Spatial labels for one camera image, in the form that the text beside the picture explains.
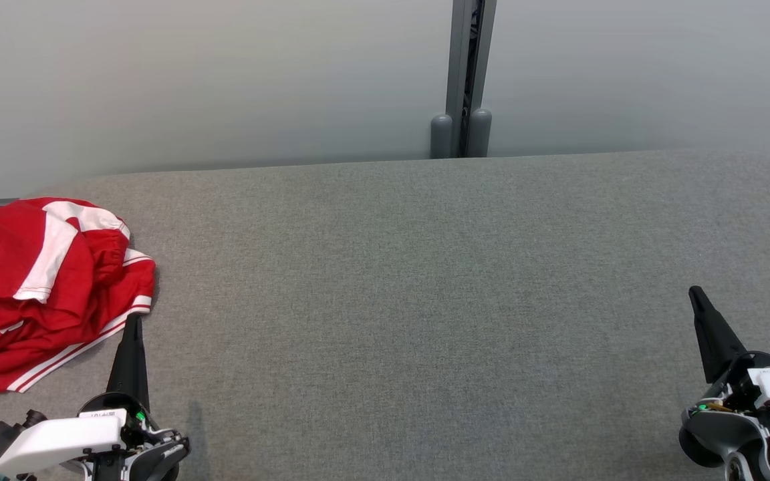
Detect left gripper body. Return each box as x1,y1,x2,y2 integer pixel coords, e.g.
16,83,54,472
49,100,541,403
0,393,162,478

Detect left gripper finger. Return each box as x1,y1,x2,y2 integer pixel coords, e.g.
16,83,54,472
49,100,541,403
106,313,152,412

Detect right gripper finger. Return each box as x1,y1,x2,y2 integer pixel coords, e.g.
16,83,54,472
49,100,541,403
688,285,748,385

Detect red shirt white sleeves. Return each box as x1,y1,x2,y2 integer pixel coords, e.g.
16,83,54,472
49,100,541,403
0,249,157,393

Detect grey metal partition post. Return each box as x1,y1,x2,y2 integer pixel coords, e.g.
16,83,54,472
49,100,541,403
445,0,497,159

